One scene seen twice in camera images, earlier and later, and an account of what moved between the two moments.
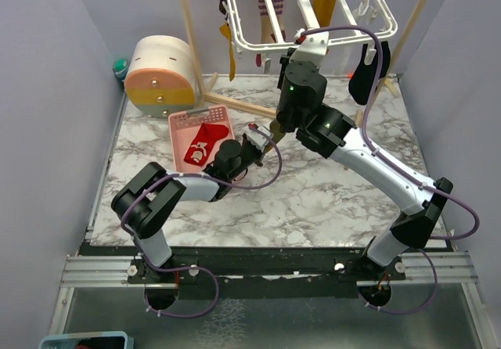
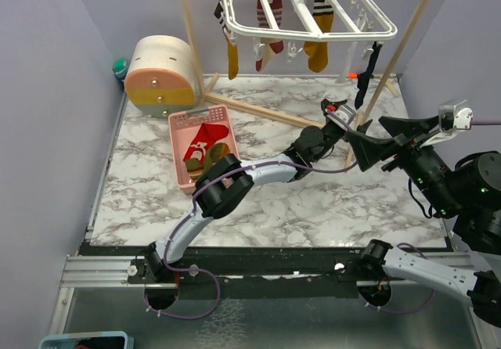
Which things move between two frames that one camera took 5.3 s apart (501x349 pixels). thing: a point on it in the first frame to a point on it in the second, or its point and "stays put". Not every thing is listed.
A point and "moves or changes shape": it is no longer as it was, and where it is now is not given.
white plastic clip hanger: [310, 13] moves or changes shape
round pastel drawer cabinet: [160, 80] stays put
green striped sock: [275, 132] to [197, 168]
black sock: [362, 84] moves or changes shape
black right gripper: [284, 60] to [410, 126]
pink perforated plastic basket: [185, 128] stays put
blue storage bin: [115, 340] stays put
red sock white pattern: [201, 145] stays put
